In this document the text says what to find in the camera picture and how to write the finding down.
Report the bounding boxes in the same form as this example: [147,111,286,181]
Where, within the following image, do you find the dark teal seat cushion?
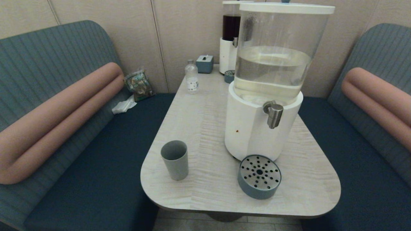
[24,93,176,231]
[297,96,411,231]

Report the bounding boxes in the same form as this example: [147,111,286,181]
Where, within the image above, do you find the clear water dispenser white base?
[224,3,336,162]

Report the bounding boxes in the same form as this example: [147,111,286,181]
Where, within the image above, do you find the green snack bag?
[124,67,155,102]

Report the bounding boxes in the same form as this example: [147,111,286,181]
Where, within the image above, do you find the dark drink dispenser white base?
[219,1,242,75]

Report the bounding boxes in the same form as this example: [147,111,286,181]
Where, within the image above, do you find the grey plastic cup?
[161,140,189,181]

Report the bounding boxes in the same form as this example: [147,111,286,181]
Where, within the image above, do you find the clear plastic water bottle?
[185,59,199,94]

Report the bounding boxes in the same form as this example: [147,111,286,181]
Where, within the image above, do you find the blue grey tissue box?
[196,55,214,74]

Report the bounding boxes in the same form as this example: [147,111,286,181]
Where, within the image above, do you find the large blue steel drip tray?
[238,155,282,200]

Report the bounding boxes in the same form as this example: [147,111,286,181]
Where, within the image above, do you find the pink bench bolster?
[341,67,411,151]
[0,62,125,185]

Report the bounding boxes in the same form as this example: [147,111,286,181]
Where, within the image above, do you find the steel dispenser tap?
[263,100,284,129]

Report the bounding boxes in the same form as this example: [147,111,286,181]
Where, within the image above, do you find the crumpled white tissue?
[112,95,137,115]

